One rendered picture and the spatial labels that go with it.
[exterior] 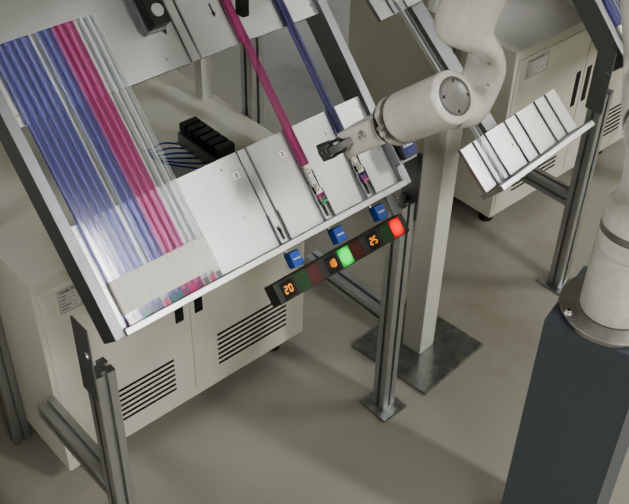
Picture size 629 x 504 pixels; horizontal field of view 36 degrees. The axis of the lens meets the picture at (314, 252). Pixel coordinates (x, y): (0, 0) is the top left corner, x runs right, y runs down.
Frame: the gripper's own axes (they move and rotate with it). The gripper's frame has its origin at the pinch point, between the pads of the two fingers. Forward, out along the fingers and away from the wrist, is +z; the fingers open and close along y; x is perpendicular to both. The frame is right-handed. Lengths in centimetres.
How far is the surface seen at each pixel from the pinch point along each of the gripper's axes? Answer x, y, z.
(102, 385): -19, -52, 20
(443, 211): -27, 44, 36
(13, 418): -27, -53, 93
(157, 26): 32.1, -17.1, 11.6
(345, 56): 14.2, 19.5, 14.2
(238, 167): 3.8, -13.0, 14.8
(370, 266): -41, 57, 94
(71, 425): -29, -51, 56
